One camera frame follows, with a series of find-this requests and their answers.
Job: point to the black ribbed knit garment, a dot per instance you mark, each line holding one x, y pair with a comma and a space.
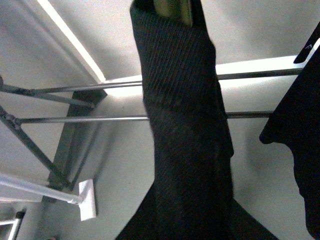
191, 197

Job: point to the upper metal rack rod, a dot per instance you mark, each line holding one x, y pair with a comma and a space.
134, 83

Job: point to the metal rack rod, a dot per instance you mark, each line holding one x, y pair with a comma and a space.
134, 83
131, 118

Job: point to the lower metal rack rod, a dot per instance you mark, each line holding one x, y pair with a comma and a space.
131, 118

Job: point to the white pole with plate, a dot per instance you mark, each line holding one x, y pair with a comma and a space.
85, 200

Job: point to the black printed t-shirt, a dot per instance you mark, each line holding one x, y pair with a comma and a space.
296, 123

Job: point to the grey metal rack frame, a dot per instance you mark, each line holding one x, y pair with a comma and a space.
81, 100

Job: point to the white frame corner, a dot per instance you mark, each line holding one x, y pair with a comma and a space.
15, 225

